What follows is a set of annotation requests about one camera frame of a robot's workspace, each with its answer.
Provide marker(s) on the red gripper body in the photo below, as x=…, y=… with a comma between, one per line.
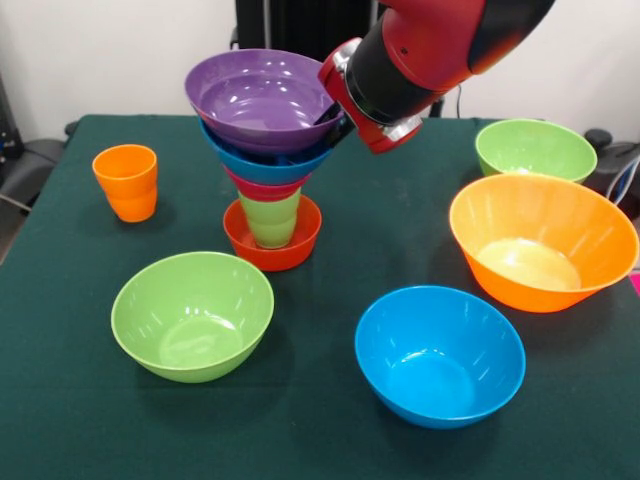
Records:
x=360, y=125

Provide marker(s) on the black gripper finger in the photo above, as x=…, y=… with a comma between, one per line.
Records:
x=342, y=132
x=327, y=115

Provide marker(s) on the purple plastic bowl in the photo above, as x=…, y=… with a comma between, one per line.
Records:
x=250, y=95

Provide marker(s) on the blue plastic bowl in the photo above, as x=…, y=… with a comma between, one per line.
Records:
x=440, y=360
x=250, y=167

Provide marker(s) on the pink plastic bowl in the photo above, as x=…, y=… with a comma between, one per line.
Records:
x=265, y=192

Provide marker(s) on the green plastic cup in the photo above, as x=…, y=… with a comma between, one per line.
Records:
x=270, y=225

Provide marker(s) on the red plastic bowl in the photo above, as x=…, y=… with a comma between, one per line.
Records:
x=280, y=260

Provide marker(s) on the large orange plastic bowl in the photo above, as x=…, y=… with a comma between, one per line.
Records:
x=540, y=240

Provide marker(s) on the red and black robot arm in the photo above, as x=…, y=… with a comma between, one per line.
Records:
x=425, y=50

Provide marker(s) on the green plastic bowl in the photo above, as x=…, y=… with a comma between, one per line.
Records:
x=535, y=147
x=192, y=320

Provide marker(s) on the orange plastic cup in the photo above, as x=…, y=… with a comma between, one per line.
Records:
x=125, y=190

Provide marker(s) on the black office chair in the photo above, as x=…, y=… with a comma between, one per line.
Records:
x=607, y=165
x=35, y=160

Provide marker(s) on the dark green tablecloth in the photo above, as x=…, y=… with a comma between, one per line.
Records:
x=310, y=440

